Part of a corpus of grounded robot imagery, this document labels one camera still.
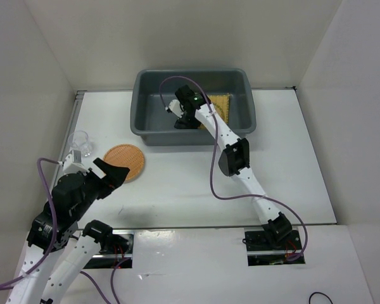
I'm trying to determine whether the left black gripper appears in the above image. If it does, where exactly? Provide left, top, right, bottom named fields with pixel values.
left=73, top=156, right=130, bottom=218

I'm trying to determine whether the round orange woven plate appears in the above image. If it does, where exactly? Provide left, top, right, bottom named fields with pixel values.
left=103, top=144, right=145, bottom=182

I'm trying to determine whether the square bamboo mat tray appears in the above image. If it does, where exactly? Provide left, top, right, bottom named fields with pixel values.
left=207, top=94, right=230, bottom=120

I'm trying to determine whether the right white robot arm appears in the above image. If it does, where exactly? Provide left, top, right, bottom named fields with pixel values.
left=167, top=99, right=292, bottom=249

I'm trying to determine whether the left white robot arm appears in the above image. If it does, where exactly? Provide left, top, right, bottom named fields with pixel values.
left=7, top=158, right=130, bottom=303

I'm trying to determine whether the grey plastic bin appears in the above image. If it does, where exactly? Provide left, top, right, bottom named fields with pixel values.
left=130, top=68, right=257, bottom=146

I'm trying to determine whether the clear plastic cup far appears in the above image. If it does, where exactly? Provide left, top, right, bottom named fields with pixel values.
left=68, top=130, right=93, bottom=157

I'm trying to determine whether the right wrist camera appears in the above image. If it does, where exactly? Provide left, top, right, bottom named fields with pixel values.
left=175, top=85, right=203, bottom=111

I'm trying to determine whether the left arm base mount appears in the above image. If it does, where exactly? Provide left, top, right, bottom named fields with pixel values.
left=84, top=230, right=134, bottom=270

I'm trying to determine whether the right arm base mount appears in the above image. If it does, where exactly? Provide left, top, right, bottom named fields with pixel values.
left=242, top=229, right=305, bottom=267

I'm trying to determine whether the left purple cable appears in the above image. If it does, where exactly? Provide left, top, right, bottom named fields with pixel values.
left=0, top=156, right=130, bottom=304

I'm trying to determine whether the black cable loop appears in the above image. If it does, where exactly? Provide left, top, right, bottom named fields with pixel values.
left=308, top=291, right=333, bottom=304

